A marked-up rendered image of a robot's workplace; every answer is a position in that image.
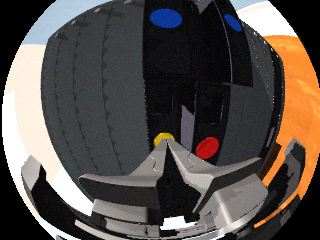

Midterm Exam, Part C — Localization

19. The black metal rack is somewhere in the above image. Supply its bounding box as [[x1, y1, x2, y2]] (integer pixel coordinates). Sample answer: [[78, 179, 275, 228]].
[[40, 0, 285, 203]]

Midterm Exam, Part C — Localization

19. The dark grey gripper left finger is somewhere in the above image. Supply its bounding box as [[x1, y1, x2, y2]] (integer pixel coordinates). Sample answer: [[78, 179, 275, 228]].
[[79, 138, 168, 226]]

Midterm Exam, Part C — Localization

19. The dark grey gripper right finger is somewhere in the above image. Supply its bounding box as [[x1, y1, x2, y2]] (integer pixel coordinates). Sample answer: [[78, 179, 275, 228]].
[[167, 138, 263, 224]]

